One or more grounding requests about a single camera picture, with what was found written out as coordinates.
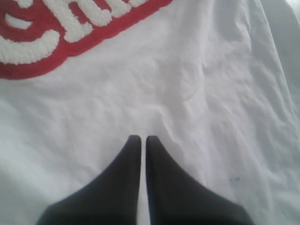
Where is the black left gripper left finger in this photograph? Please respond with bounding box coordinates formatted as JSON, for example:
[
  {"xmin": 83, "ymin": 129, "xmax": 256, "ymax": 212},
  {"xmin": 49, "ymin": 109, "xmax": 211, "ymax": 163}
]
[{"xmin": 37, "ymin": 135, "xmax": 142, "ymax": 225}]

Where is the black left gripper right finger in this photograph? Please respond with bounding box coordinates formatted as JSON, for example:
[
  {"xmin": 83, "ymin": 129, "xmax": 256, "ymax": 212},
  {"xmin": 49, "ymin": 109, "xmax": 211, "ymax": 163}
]
[{"xmin": 146, "ymin": 136, "xmax": 254, "ymax": 225}]

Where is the white t-shirt red print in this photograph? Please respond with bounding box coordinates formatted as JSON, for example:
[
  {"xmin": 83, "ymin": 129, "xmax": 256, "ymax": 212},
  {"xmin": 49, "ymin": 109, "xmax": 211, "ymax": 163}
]
[{"xmin": 0, "ymin": 0, "xmax": 300, "ymax": 225}]

